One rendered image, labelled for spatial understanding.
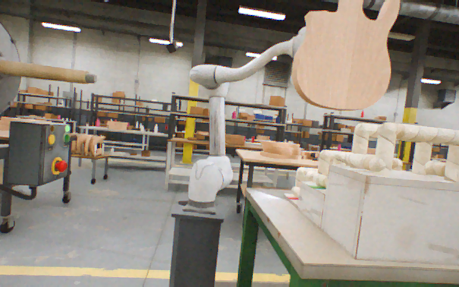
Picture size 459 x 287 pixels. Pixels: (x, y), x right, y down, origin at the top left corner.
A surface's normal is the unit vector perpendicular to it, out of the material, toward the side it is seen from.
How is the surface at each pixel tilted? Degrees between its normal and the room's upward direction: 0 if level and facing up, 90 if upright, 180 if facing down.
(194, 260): 90
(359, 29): 91
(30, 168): 90
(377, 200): 90
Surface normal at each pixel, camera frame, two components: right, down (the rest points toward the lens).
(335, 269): 0.12, 0.07
